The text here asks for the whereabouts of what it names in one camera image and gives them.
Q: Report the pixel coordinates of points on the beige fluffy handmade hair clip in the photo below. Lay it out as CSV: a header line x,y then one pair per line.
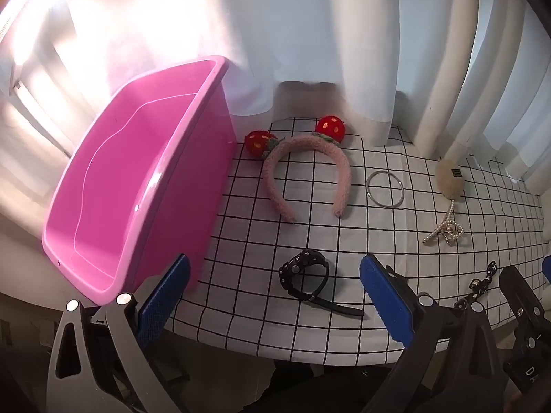
x,y
449,178

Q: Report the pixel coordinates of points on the pearl hair claw clip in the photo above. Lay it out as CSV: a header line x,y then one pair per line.
x,y
448,228

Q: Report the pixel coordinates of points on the pink plastic tub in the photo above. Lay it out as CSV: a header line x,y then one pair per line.
x,y
145,184

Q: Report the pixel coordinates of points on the white black grid tablecloth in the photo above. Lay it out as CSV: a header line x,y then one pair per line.
x,y
239,304

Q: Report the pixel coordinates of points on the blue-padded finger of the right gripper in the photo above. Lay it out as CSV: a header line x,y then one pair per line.
x,y
530,355
546,268

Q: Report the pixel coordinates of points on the white curtain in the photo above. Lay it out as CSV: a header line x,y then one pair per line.
x,y
463,78

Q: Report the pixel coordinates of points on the black digital wristwatch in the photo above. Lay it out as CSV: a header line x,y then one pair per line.
x,y
305,277

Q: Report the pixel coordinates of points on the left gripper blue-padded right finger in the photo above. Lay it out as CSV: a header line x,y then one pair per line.
x,y
470,378

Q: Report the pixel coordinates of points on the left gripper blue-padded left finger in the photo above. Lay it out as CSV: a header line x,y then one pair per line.
x,y
99,362

